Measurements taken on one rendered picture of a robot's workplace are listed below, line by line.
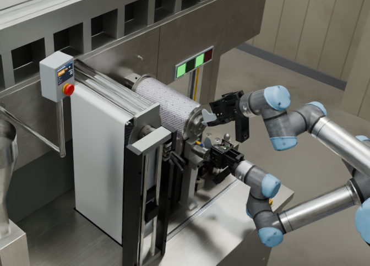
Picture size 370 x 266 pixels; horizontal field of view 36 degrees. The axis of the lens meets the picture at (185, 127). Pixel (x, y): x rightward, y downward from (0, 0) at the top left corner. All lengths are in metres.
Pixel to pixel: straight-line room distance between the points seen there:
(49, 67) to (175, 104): 0.68
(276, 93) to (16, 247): 0.87
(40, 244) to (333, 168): 2.37
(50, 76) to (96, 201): 0.70
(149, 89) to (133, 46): 0.17
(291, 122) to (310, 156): 2.23
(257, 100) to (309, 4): 2.91
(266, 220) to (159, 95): 0.56
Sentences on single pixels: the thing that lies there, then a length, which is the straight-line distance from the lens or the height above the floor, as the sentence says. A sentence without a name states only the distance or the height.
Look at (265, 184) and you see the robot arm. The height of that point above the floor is 1.13.
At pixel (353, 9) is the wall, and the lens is 4.45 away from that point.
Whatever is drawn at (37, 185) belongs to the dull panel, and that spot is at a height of 1.01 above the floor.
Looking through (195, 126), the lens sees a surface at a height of 1.26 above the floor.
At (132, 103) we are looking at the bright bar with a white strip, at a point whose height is 1.45.
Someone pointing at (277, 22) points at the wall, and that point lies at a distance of 4.74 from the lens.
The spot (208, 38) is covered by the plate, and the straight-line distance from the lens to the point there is 2.44.
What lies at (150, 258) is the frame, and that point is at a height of 0.92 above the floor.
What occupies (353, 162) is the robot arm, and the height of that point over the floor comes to 1.38.
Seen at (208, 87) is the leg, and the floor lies 0.80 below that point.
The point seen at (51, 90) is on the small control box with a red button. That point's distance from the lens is 1.41.
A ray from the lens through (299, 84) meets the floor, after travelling 4.66.
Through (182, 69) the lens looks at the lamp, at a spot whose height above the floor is 1.19.
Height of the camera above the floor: 2.44
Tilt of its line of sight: 38 degrees down
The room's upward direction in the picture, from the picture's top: 6 degrees clockwise
